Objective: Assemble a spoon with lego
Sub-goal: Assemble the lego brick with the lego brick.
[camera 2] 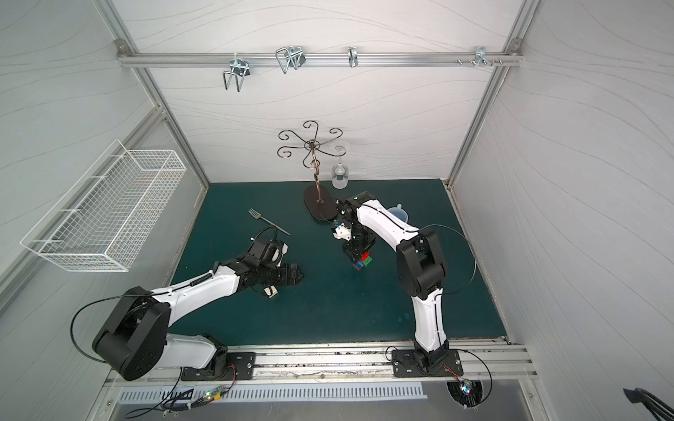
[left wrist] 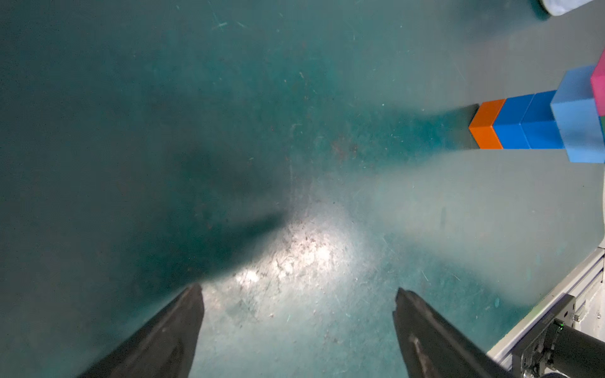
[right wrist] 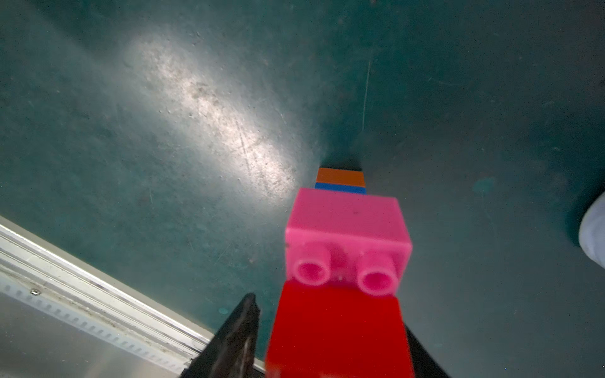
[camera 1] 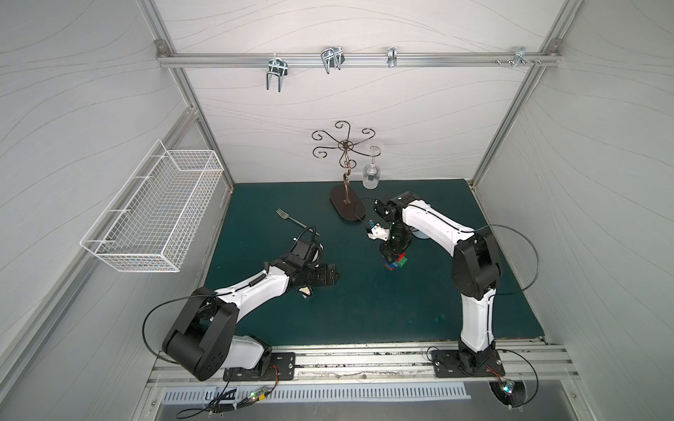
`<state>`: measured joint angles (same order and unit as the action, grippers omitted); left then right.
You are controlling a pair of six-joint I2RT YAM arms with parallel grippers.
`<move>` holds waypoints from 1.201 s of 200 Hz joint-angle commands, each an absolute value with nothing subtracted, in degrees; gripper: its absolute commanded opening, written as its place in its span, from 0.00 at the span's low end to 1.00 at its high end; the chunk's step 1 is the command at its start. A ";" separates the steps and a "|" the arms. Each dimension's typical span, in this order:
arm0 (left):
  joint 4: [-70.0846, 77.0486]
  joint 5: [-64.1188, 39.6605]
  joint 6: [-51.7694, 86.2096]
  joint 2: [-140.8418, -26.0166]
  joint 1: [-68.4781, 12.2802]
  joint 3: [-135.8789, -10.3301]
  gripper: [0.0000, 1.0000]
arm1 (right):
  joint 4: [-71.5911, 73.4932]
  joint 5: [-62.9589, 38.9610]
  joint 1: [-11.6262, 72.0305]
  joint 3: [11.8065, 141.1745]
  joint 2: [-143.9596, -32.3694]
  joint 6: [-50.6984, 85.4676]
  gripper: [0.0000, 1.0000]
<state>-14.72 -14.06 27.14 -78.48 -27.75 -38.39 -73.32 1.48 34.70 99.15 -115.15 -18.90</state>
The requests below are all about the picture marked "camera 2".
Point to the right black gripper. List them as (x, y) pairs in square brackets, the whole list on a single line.
[(354, 250)]

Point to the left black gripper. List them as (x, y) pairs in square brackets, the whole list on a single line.
[(281, 275)]

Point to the cream white lego brick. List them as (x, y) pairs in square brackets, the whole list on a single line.
[(271, 291)]

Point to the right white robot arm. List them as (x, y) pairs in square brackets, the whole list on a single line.
[(421, 266)]

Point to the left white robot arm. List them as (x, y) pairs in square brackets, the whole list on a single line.
[(135, 338)]

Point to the light blue mug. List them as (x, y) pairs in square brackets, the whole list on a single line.
[(399, 212)]

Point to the dark oval stand base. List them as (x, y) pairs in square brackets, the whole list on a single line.
[(320, 203)]

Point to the wine glass hanging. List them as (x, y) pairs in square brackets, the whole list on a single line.
[(340, 172)]

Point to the silver metal fork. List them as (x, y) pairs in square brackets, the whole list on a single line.
[(257, 215)]

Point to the copper stand pole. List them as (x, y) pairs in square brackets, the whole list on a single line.
[(312, 146)]

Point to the small metal hook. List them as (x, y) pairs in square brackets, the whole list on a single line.
[(352, 57)]

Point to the metal angled hook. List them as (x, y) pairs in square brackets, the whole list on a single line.
[(290, 57)]

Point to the metal double hook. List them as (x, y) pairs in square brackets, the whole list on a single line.
[(238, 71)]

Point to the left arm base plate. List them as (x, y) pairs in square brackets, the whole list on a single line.
[(223, 367)]

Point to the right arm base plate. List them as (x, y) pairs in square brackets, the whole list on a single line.
[(409, 363)]

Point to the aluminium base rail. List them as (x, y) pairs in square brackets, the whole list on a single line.
[(481, 360)]

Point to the white slotted cable duct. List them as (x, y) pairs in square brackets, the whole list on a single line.
[(284, 392)]

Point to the white wire basket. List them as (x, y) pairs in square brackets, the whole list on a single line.
[(101, 223)]

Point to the metal bracket hook right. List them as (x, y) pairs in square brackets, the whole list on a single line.
[(480, 58)]

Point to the aluminium top rail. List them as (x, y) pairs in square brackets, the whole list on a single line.
[(313, 60)]

